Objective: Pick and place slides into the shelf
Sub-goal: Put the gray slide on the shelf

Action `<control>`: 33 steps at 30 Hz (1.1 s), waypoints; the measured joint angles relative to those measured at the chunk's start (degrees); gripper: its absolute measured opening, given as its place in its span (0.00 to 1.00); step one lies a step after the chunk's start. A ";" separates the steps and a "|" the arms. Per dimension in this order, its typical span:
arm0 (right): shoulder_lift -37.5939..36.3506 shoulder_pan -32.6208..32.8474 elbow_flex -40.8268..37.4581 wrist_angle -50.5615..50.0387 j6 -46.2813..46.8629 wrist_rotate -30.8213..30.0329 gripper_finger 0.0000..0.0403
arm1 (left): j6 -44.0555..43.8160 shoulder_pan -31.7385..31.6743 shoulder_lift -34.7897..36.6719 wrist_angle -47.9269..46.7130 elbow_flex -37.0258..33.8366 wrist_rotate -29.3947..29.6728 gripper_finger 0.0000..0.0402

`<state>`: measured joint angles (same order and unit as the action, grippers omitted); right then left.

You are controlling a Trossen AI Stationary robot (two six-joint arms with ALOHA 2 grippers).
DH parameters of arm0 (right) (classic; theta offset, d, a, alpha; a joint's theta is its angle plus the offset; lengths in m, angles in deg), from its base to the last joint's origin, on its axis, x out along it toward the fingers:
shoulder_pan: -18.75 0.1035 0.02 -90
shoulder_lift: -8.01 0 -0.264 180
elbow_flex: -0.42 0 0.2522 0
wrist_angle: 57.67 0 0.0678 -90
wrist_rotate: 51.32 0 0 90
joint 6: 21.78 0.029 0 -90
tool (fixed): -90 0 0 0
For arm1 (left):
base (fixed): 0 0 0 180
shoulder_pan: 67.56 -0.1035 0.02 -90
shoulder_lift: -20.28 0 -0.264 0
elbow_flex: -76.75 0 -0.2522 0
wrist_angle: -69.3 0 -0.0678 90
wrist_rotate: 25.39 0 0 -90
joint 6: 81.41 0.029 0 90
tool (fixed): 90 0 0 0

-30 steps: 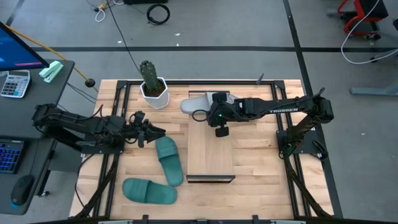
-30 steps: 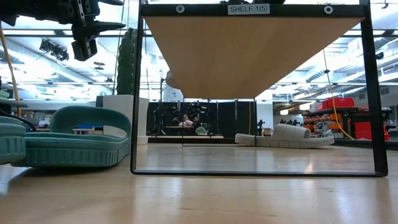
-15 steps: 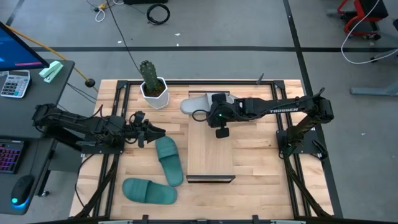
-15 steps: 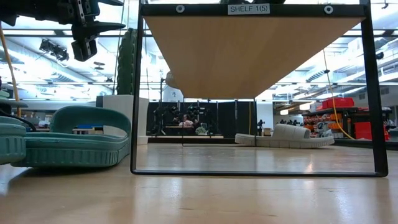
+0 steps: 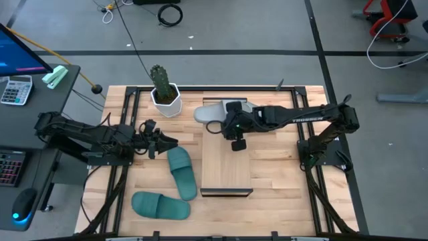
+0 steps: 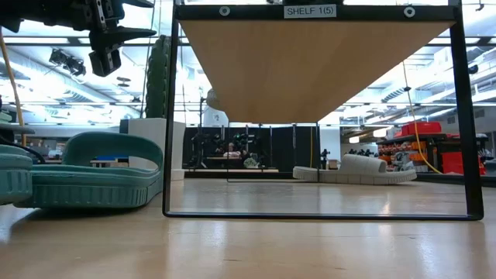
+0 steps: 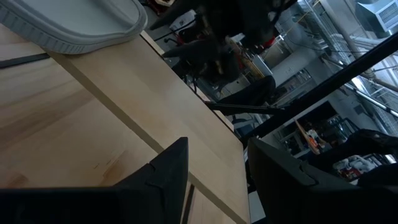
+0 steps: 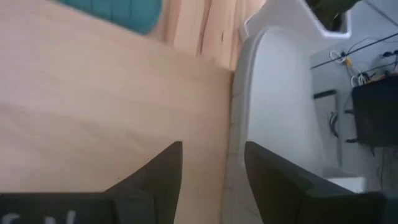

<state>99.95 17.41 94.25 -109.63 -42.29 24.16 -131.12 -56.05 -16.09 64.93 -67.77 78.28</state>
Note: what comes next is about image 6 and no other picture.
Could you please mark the black aluminium table frame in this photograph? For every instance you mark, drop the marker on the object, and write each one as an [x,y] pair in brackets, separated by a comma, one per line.
[232,174]

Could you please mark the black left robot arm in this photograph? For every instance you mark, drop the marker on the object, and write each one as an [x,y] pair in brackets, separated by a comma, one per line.
[23,11]

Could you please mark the black partition panels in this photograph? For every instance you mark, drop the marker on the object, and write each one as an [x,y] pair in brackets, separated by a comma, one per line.
[283,147]

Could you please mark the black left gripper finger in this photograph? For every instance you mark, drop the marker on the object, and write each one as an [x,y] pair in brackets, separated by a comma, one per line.
[110,43]
[133,33]

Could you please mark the black ceiling-hung device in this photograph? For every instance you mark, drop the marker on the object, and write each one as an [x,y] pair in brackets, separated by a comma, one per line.
[67,62]

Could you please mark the rack with red bins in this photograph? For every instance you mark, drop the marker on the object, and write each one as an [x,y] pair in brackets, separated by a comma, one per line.
[422,128]

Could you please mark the wooden shelf black metal frame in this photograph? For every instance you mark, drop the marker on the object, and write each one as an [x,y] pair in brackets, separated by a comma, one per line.
[310,69]

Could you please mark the person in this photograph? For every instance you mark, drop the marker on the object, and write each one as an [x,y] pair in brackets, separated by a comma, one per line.
[231,148]

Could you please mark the green cactus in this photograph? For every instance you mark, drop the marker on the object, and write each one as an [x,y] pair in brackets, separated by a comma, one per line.
[157,77]

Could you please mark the green rubber slide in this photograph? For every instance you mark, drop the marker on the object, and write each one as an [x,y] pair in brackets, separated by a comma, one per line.
[13,178]
[97,182]

